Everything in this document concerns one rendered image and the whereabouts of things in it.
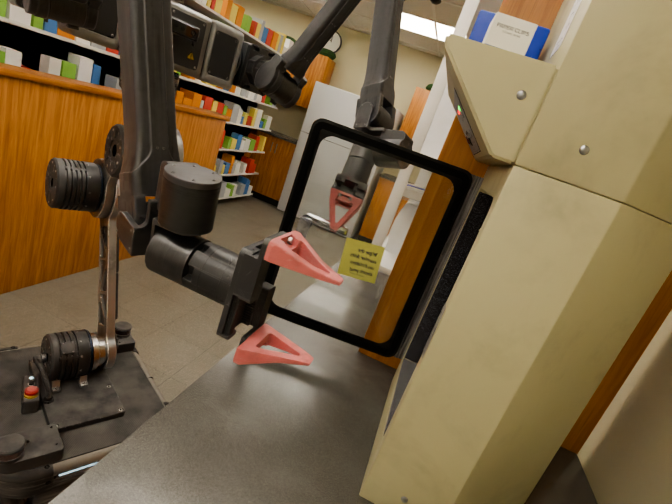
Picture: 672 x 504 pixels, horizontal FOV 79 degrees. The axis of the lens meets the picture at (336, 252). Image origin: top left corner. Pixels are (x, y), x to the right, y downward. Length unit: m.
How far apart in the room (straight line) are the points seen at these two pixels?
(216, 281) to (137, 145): 0.18
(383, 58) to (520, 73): 0.51
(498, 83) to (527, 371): 0.31
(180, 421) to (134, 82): 0.44
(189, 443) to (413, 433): 0.30
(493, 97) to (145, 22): 0.38
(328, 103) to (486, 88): 5.20
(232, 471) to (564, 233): 0.49
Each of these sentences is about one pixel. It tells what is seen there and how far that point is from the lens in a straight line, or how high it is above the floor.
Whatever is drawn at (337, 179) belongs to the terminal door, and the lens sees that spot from 0.76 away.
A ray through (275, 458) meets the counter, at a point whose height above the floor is 0.94.
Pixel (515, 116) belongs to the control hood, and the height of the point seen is 1.45.
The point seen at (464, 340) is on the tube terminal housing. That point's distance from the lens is 0.51.
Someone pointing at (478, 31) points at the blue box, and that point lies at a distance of 0.69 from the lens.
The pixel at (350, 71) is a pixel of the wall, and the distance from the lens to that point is 6.35.
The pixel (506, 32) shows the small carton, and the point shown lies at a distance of 0.59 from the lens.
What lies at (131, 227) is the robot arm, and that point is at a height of 1.21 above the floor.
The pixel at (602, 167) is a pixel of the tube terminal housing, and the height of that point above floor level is 1.44.
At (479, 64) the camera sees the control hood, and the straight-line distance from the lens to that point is 0.48.
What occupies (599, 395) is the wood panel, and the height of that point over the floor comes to 1.08.
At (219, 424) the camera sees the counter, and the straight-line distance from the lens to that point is 0.66.
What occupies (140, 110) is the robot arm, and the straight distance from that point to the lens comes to 0.52.
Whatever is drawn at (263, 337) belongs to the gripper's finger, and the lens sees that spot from 0.47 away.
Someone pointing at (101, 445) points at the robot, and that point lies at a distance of 1.59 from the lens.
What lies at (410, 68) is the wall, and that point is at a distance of 6.20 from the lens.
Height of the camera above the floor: 1.39
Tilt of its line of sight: 17 degrees down
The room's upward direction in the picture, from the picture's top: 20 degrees clockwise
